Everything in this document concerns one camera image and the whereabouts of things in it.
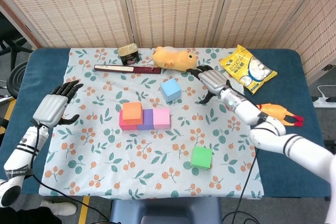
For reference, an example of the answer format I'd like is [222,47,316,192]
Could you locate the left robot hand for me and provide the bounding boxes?
[33,80,84,128]

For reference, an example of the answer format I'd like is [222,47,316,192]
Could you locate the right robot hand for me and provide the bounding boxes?
[186,65,233,105]

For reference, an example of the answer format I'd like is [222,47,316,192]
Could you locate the light blue foam cube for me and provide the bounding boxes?
[160,78,183,102]

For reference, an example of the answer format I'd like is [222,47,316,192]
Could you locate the light pink foam cube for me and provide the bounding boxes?
[153,108,171,130]

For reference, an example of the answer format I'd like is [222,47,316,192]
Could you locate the magenta foam cube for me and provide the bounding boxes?
[119,110,139,131]

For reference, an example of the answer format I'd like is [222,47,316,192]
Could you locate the orange foam cube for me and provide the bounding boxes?
[122,102,144,126]

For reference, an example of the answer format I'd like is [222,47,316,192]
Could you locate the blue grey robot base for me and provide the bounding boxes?
[109,197,223,224]

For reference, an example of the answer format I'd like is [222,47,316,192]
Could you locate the yellow marshmallow bag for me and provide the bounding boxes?
[219,44,278,95]

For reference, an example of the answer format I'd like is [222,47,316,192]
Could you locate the yellow plush duck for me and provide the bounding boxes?
[152,46,198,72]

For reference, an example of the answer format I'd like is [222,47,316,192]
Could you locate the black round stool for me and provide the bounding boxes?
[6,61,28,99]

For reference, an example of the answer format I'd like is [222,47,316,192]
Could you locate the dark blue table cover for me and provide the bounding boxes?
[0,48,331,201]

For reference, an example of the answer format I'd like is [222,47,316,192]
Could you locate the yellow rubber chicken toy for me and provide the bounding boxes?
[256,103,305,127]

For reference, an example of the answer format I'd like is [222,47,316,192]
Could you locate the black office chair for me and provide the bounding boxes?
[0,18,34,70]

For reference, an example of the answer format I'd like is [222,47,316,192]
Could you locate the purple foam cube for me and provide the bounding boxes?
[136,109,155,131]

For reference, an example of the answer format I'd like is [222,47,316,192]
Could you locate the green foam cube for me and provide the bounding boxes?
[191,146,213,169]

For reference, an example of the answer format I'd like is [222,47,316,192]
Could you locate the long dark red box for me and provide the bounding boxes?
[93,64,163,75]

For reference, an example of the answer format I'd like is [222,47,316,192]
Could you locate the gold black tin can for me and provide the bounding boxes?
[117,42,141,66]

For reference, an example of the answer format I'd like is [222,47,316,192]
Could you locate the white shoe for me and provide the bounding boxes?
[39,199,78,216]

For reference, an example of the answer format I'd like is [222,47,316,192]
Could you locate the floral print tablecloth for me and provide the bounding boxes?
[38,47,265,200]

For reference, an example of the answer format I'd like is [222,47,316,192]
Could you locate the black striped trouser leg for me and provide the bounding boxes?
[0,207,62,224]

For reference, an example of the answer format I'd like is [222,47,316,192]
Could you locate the white power strip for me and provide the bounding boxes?
[312,97,336,109]

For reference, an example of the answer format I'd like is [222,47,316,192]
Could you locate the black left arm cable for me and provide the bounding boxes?
[26,125,111,224]

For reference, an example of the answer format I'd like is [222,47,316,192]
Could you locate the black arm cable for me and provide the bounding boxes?
[227,81,267,224]
[26,125,111,224]

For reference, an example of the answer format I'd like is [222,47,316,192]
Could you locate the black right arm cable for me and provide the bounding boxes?
[227,81,267,224]

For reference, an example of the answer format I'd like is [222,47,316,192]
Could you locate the white charger cable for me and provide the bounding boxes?
[317,84,336,100]

